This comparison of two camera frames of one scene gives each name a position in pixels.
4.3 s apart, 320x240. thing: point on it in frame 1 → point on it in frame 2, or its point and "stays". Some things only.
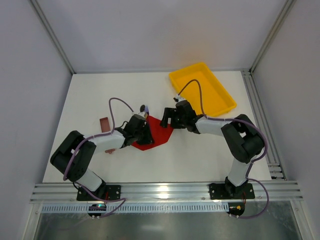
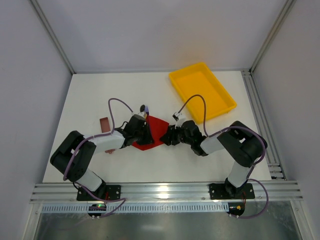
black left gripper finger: (144, 135) stays
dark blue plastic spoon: (142, 108) stays
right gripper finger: (168, 113) → (167, 137)
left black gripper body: (147, 133) stays
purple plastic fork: (146, 109) stays
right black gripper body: (172, 118) → (172, 136)
